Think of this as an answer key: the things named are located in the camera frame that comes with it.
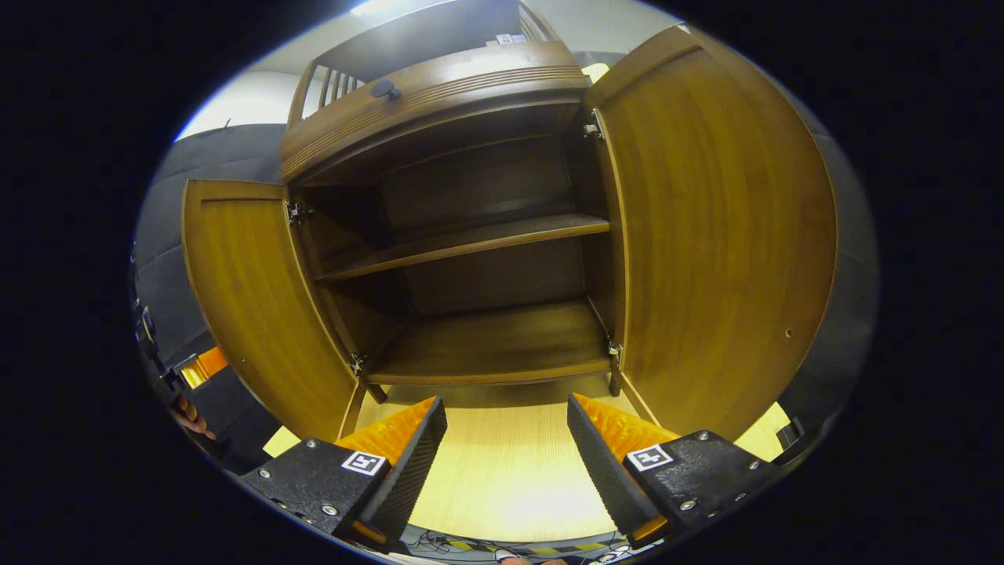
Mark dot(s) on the metal door hinge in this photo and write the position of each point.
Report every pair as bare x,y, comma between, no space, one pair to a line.
358,365
615,353
296,212
592,125

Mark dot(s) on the white book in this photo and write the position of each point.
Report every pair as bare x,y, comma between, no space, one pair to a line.
511,38

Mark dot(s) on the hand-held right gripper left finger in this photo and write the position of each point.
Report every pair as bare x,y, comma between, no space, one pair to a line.
412,475

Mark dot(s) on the wooden cabinet shelf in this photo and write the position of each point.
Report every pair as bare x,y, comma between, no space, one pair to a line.
471,239

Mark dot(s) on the large ceiling light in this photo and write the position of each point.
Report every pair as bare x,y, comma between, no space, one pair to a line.
384,6

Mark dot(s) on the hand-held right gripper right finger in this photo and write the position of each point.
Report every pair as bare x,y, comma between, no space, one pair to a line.
604,475

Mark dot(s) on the wooden shoe cabinet door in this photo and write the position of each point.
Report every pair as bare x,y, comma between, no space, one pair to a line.
722,235
259,298

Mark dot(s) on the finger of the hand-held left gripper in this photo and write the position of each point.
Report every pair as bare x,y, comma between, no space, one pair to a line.
210,362

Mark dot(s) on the black round knob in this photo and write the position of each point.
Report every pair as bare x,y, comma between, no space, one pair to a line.
383,89

